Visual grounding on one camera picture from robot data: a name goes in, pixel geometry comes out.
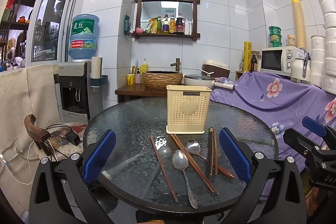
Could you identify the paper cup roll holder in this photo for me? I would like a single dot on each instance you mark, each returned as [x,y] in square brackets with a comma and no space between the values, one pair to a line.
[97,79]

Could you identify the blue water jug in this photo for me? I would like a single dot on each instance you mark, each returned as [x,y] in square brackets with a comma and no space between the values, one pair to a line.
[83,38]

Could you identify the cream plastic utensil holder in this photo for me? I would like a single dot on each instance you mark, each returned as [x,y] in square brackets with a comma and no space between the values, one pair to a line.
[187,108]

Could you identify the yellow mug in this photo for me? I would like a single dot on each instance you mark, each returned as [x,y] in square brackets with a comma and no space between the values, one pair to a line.
[130,79]

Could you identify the yellow wrapped roll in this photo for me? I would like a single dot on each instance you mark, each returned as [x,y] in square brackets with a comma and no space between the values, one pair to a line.
[247,56]

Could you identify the sliding glass window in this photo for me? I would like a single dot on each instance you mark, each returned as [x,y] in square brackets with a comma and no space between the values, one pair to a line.
[35,32]

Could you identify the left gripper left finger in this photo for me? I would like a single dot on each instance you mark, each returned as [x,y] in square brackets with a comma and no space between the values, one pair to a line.
[48,200]

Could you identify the brown rice cooker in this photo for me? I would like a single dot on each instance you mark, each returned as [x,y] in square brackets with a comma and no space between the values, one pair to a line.
[215,69]

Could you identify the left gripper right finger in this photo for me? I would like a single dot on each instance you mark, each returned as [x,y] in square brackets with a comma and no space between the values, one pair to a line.
[286,200]

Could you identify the bronze faucet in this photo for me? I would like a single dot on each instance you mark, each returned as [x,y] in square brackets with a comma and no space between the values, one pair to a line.
[176,64]

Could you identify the woven basket sink bowl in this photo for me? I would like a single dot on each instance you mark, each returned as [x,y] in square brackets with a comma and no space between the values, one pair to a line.
[160,79]

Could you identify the steel spoon with brown handle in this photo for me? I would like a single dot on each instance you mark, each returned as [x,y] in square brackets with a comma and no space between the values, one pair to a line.
[194,148]

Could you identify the yellow paper cup stack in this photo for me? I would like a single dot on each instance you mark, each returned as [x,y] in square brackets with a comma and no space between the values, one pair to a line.
[299,24]

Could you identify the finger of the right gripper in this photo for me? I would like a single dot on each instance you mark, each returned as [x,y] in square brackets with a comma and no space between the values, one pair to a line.
[303,145]
[313,126]

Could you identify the white frying pan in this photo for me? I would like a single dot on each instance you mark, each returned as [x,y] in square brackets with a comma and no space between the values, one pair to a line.
[206,81]

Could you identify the white thermos kettle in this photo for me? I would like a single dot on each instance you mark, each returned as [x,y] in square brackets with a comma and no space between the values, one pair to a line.
[300,70]

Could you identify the wooden chair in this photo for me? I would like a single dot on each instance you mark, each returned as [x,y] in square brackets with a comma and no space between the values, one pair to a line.
[39,135]

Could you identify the green bowl stack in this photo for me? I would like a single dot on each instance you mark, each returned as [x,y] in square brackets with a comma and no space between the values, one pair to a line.
[275,36]

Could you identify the dark wooden wall shelf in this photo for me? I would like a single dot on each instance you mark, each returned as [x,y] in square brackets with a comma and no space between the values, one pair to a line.
[170,18]

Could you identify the yellow soap bottle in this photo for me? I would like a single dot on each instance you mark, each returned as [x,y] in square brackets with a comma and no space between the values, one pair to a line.
[143,67]

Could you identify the dark wooden side counter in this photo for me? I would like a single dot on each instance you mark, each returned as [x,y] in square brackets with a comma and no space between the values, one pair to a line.
[137,91]

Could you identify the black chopstick gold band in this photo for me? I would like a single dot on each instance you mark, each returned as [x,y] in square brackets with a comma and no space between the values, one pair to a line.
[209,143]

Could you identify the brown wooden chopstick pair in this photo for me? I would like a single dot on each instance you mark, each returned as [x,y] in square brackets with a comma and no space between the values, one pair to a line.
[193,164]
[196,162]

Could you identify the white water dispenser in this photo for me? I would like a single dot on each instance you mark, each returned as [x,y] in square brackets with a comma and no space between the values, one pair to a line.
[80,101]

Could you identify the round glass table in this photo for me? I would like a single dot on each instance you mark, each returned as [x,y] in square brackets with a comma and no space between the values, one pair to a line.
[126,173]

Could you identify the white microwave oven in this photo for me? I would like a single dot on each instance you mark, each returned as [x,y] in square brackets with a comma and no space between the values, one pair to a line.
[279,60]

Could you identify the purple floral cloth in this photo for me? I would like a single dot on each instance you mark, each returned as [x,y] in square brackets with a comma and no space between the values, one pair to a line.
[281,104]

